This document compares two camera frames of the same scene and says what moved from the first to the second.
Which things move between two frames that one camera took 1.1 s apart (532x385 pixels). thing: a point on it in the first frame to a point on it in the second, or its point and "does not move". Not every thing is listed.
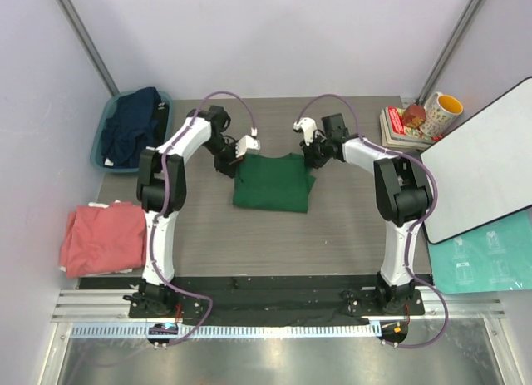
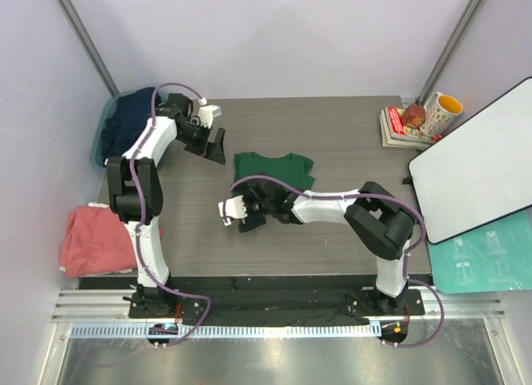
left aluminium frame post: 76,25 does not move
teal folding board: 495,258 does not move
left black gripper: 228,166 to 211,150
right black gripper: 310,159 to 252,223
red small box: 414,115 does not move
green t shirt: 278,183 does not move
